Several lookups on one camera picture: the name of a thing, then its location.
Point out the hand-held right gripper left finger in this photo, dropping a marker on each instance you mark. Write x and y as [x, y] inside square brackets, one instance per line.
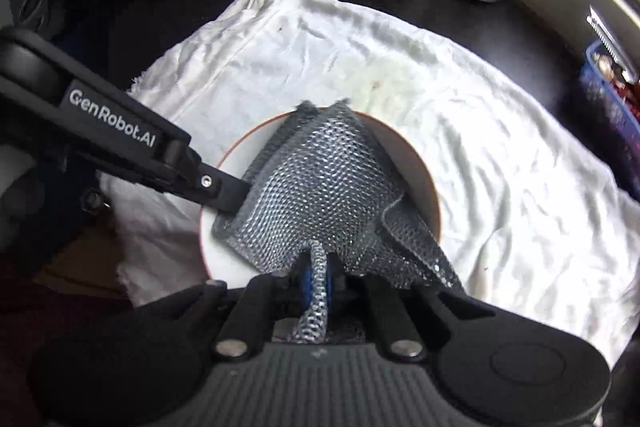
[306, 287]

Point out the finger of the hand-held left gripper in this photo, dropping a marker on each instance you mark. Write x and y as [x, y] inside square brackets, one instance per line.
[215, 187]

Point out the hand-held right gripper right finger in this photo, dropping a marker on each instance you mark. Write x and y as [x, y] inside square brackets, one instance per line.
[382, 312]

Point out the white bowl with brown rim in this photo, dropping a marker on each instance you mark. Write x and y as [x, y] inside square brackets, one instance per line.
[222, 254]

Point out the silver mesh scrubbing cloth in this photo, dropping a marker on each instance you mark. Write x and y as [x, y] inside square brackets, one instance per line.
[325, 187]

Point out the white cloth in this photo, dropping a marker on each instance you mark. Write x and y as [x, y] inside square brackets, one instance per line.
[450, 132]

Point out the blue plastic basket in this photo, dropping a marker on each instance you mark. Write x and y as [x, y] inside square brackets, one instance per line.
[605, 107]

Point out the dried red chili peppers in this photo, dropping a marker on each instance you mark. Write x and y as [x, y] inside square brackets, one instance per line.
[631, 99]

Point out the garlic bulb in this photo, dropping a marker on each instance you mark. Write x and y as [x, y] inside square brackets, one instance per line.
[607, 66]

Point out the silver serrated blade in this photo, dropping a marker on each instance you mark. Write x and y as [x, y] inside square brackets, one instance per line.
[602, 34]

